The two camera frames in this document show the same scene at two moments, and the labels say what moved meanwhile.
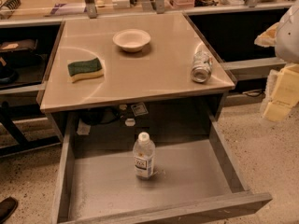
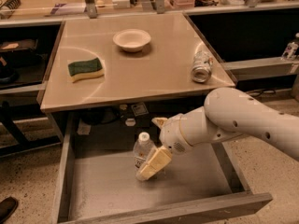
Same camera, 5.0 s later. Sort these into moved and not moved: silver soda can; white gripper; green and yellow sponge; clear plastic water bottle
Moved: white gripper
Not moved: silver soda can; clear plastic water bottle; green and yellow sponge
